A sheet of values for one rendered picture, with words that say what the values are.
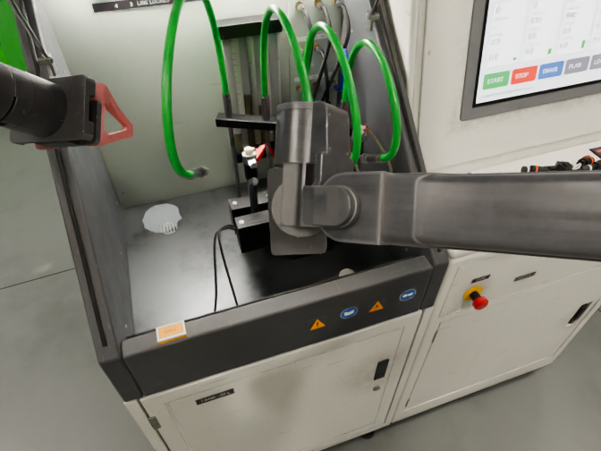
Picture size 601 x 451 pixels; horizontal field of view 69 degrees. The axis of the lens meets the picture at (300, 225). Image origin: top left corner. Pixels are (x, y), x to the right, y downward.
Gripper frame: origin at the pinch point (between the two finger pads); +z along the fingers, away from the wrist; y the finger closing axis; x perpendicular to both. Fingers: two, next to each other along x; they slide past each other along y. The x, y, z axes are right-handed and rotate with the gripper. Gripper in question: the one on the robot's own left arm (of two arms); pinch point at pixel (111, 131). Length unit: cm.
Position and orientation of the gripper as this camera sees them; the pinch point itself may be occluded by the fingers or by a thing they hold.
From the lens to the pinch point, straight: 60.0
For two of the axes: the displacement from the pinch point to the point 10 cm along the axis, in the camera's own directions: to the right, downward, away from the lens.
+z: 3.3, 0.4, 9.4
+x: -0.3, 10.0, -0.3
